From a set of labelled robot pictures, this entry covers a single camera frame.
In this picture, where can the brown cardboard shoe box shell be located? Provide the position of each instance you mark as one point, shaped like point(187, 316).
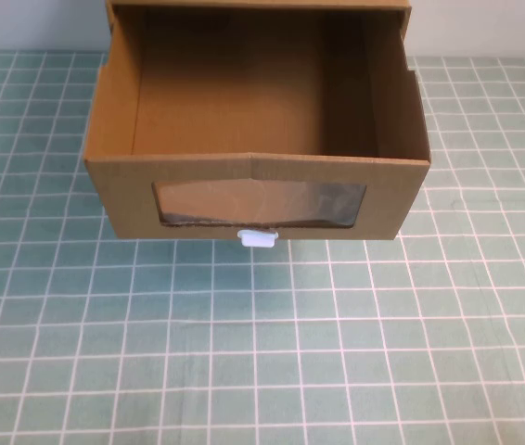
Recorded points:
point(107, 3)

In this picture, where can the green white grid tablecloth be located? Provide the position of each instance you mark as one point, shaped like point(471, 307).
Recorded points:
point(262, 347)

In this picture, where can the cardboard drawer with window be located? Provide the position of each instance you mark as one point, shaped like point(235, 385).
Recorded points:
point(119, 199)

